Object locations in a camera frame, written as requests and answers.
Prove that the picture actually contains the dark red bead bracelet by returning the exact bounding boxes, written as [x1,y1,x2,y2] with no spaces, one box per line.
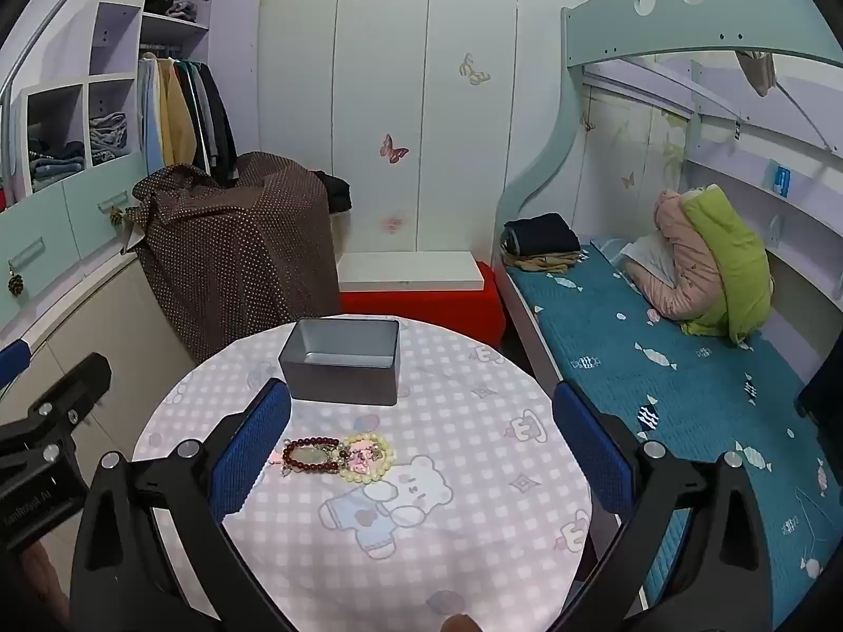
[282,436,344,476]

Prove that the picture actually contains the white board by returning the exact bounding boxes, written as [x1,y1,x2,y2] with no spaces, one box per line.
[337,251,487,292]

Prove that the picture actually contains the light blue hanging shirt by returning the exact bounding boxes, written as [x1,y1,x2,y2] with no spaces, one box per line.
[138,58,165,175]

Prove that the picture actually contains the grey metal tin box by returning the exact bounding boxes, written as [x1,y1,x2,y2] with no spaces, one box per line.
[277,318,401,407]

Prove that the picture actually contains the folded dark clothes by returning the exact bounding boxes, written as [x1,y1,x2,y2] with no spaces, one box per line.
[504,212,582,256]

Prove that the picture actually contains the green padded jacket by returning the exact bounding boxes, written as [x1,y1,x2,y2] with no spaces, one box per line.
[678,185,775,345]

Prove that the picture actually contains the pink padded jacket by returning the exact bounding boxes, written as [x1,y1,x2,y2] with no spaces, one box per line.
[624,187,722,323]

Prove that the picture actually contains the folded tan clothes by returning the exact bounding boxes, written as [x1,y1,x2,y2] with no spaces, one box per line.
[504,246,587,273]

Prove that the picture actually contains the yellow hanging garment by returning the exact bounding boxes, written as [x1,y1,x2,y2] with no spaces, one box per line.
[154,58,199,169]

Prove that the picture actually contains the lilac wardrobe shelf unit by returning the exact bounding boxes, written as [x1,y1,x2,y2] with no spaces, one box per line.
[0,0,264,320]

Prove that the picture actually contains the cream bead bracelet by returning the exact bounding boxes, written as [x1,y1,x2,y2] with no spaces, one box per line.
[339,432,395,483]

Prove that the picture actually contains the folded clothes on shelf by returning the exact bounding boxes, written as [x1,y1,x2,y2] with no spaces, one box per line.
[145,0,200,22]

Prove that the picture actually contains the beige low cabinet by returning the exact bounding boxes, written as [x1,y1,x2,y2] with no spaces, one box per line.
[0,250,199,422]

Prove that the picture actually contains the red storage box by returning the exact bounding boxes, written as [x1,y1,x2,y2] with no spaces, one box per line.
[339,262,507,347]

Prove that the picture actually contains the hanging grey bag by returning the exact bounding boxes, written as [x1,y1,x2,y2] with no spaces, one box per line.
[734,49,779,98]

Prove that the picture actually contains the brown dotted cloth cover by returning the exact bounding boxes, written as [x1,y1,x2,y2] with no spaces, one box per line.
[125,151,342,364]

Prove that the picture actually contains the black cloth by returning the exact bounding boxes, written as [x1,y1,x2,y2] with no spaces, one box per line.
[315,171,355,215]

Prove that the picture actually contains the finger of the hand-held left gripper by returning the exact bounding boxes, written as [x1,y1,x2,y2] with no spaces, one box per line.
[0,340,32,391]
[0,353,112,471]

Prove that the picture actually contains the folded blue knit clothes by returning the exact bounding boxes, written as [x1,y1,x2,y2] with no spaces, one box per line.
[27,138,86,192]

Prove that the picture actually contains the green hanging garment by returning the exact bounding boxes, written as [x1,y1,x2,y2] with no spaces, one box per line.
[178,61,202,159]

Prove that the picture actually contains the folded grey white clothes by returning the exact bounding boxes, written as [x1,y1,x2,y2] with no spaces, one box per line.
[89,112,128,165]

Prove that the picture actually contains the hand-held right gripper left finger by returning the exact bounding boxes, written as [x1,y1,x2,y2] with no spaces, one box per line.
[69,377,292,632]

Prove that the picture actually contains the teal candy print bedsheet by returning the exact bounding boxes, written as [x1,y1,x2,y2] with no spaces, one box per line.
[510,240,843,628]

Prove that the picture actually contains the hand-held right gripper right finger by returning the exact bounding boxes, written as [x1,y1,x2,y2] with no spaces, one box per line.
[553,380,773,632]

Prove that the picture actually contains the pale green bunk bed frame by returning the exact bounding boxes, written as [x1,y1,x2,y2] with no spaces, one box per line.
[494,0,843,632]

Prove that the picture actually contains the white pillow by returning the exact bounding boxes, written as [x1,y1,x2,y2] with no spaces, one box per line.
[619,240,679,287]

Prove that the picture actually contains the black hanging jacket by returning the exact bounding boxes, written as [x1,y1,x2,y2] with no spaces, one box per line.
[198,62,239,189]

